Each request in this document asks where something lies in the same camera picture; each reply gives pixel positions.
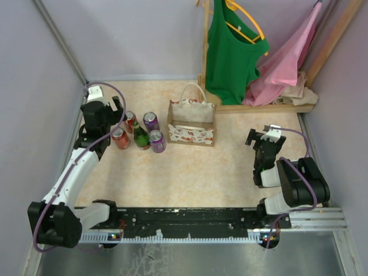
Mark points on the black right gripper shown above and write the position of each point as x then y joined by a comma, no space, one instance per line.
261,141

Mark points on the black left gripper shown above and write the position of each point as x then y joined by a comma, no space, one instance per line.
112,107

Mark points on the red can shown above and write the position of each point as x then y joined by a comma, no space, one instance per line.
121,139
130,119

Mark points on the purple can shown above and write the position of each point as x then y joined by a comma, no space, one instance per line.
156,140
150,121

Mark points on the green glass bottle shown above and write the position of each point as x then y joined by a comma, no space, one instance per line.
141,137

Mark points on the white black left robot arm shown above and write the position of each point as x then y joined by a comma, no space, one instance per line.
55,221

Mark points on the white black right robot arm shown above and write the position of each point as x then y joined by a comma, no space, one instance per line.
302,184

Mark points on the patterned canvas tote bag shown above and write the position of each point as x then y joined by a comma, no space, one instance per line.
191,121

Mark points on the beige cloth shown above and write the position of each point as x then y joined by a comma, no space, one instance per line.
297,95

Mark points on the pink shirt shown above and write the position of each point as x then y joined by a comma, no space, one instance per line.
281,70

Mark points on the wooden clothes rack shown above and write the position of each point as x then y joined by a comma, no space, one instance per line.
336,32

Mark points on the green tank top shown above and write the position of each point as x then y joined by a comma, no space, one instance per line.
231,58

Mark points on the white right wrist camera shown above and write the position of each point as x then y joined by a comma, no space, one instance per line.
272,133

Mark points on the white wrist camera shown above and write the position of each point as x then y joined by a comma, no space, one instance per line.
272,133
95,93

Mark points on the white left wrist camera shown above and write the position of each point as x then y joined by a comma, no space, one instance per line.
95,93

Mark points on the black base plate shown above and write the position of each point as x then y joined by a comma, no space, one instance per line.
188,222

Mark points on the aluminium rail frame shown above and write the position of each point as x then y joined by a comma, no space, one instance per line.
321,218

